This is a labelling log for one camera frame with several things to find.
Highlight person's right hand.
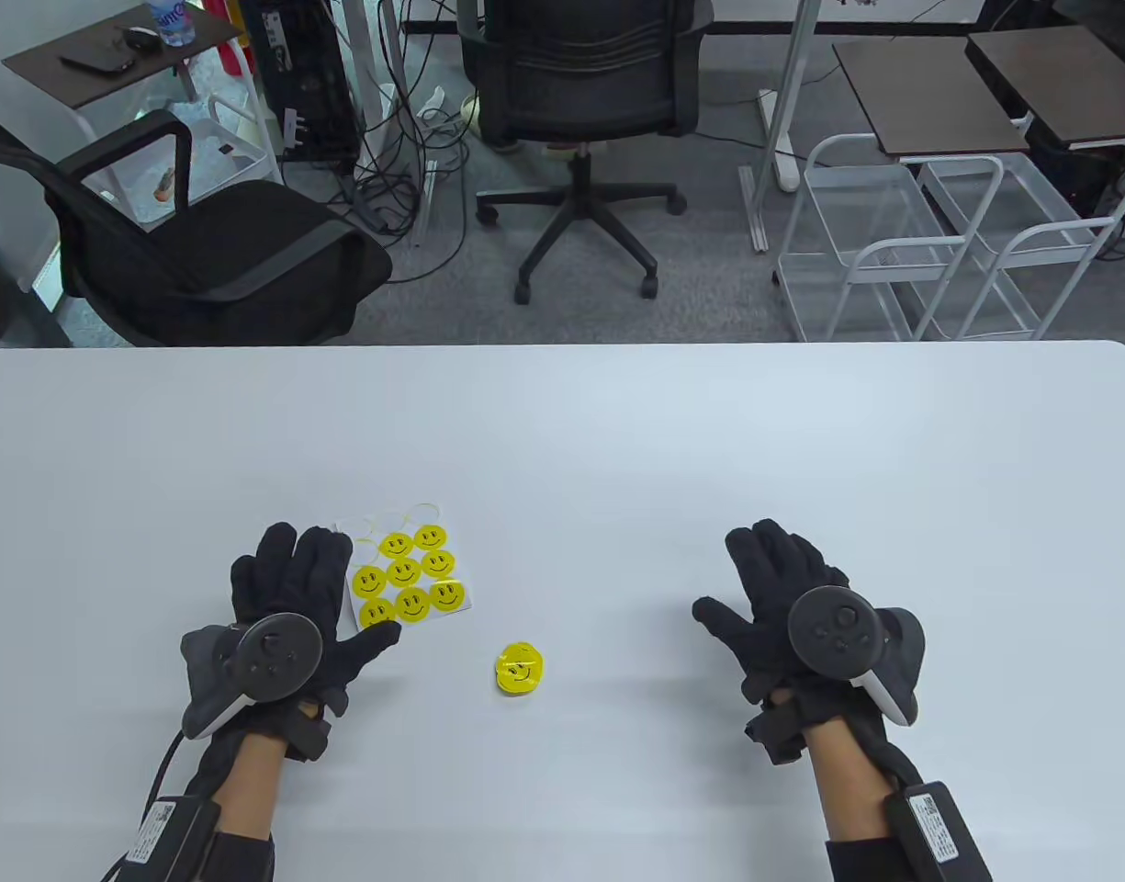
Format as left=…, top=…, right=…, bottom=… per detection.
left=692, top=519, right=849, bottom=708

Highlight person's left hand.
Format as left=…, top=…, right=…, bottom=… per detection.
left=230, top=522, right=403, bottom=725

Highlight smiley sticker sheet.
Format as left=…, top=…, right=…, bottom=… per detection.
left=334, top=503, right=474, bottom=635

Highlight yellow smiley stickers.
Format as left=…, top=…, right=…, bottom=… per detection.
left=495, top=641, right=545, bottom=697

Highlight black labelled left forearm pack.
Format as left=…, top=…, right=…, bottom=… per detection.
left=103, top=796, right=223, bottom=882

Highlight person's right forearm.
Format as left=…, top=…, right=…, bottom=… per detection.
left=801, top=707, right=926, bottom=882

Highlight black labelled right forearm pack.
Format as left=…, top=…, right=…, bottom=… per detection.
left=883, top=781, right=995, bottom=882

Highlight person's left forearm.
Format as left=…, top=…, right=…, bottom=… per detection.
left=172, top=726, right=292, bottom=882

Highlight black and white left controller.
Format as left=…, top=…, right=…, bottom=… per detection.
left=180, top=613, right=326, bottom=741

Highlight black and white controller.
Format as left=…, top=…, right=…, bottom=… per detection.
left=788, top=586, right=927, bottom=729
left=180, top=613, right=326, bottom=741

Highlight black and white right controller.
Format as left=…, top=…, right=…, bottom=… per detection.
left=788, top=586, right=927, bottom=729

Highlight white table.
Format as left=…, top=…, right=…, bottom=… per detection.
left=0, top=340, right=1125, bottom=882

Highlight black office chair with armrest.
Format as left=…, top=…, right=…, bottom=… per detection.
left=0, top=103, right=394, bottom=347

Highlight white power strip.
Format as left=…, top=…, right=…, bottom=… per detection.
left=757, top=89, right=802, bottom=192

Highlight black computer tower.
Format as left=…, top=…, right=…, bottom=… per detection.
left=239, top=0, right=363, bottom=164

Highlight black computer case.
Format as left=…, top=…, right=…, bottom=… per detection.
left=1024, top=118, right=1123, bottom=220

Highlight black mesh back office chair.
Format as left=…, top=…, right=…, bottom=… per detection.
left=456, top=0, right=714, bottom=306

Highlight clear plastic water bottle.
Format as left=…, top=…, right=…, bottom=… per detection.
left=149, top=0, right=197, bottom=47

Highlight black glove cable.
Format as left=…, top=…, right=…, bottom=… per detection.
left=147, top=726, right=188, bottom=809

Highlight black floor cable bundle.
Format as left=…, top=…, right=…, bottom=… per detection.
left=342, top=78, right=476, bottom=286

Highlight aluminium frame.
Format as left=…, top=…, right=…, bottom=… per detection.
left=739, top=0, right=825, bottom=254

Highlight brown top white wire cart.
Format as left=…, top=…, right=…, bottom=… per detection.
left=2, top=2, right=285, bottom=231
left=775, top=39, right=1031, bottom=343
left=920, top=26, right=1125, bottom=343

